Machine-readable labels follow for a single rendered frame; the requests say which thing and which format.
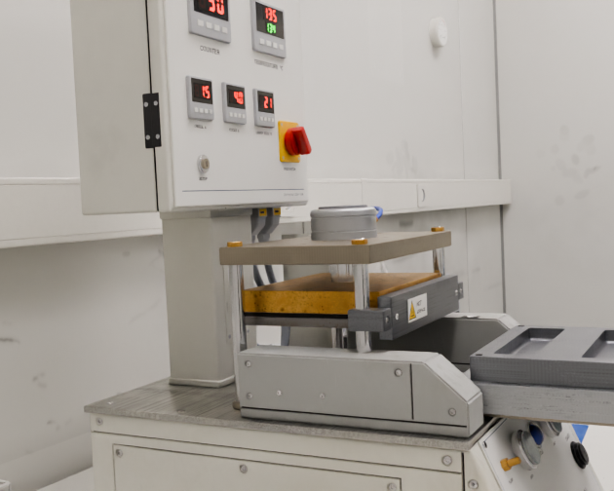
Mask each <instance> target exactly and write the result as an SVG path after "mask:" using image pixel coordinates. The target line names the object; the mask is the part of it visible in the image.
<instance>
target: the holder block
mask: <svg viewBox="0 0 614 491"><path fill-rule="evenodd" d="M470 377H471V380H472V381H485V382H502V383H519V384H534V385H551V386H567V387H583V388H600V389H614V328H610V327H575V326H540V325H516V326H515V327H513V328H512V329H510V330H509V331H507V332H505V333H504V334H502V335H501V336H499V337H498V338H496V339H495V340H493V341H492V342H490V343H489V344H487V345H486V346H484V347H483V348H481V349H480V350H478V351H477V352H475V353H474V354H472V355H471V356H470Z"/></svg>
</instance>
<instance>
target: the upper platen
mask: <svg viewBox="0 0 614 491"><path fill-rule="evenodd" d="M368 277H369V300H370V308H378V305H377V297H379V296H382V295H385V294H388V293H391V292H394V291H397V290H400V289H403V288H407V287H410V286H413V285H416V284H419V283H423V282H426V281H429V280H433V279H436V278H439V277H441V273H368ZM245 305H246V325H268V326H297V327H327V328H348V310H351V309H354V308H355V298H354V276H353V264H332V265H330V273H319V274H315V275H310V276H306V277H301V278H297V279H292V280H288V281H283V282H278V283H270V284H267V285H262V286H258V287H253V288H248V289H245Z"/></svg>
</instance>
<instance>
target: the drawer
mask: <svg viewBox="0 0 614 491"><path fill-rule="evenodd" d="M463 374H464V375H465V376H466V377H467V378H468V379H470V380H471V377H470V369H468V370H467V371H466V372H464V373H463ZM471 381H472V380H471ZM472 382H473V383H474V384H475V385H476V386H477V387H478V388H480V391H481V392H482V405H483V416H485V417H497V418H510V419H521V420H534V421H546V422H559V423H570V424H583V425H595V426H607V427H614V389H600V388H583V387H567V386H551V385H534V384H519V383H502V382H485V381H472Z"/></svg>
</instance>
